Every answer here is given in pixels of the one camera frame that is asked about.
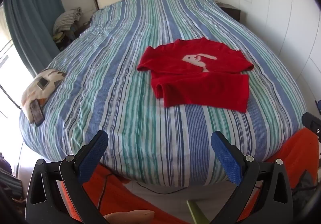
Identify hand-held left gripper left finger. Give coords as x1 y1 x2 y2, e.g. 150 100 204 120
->
25 130 109 224

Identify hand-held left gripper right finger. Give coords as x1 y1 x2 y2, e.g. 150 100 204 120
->
211 131 294 224

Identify red sweater with white rabbit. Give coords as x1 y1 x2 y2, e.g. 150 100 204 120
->
137 38 254 113

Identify pile of clothes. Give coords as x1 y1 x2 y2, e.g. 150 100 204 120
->
53 8 83 50

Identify person's left hand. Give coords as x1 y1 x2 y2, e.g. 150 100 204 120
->
104 210 156 224

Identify orange rug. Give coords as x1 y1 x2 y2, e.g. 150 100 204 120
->
58 127 319 224

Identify grey cloth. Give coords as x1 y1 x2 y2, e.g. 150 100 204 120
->
292 171 317 212

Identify black smartphone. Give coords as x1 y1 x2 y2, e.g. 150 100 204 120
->
29 99 45 126

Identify striped blue green bedspread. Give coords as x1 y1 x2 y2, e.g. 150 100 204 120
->
19 0 308 187

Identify dark cloth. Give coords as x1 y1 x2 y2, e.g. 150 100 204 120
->
0 152 25 214

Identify patterned cream pillow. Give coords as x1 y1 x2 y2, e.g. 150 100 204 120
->
20 68 67 124

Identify white wardrobe doors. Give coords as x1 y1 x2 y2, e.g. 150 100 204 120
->
239 0 321 104

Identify dark wooden nightstand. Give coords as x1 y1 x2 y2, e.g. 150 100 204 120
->
220 3 241 23

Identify blue curtain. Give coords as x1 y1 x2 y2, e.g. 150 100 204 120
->
4 0 66 74

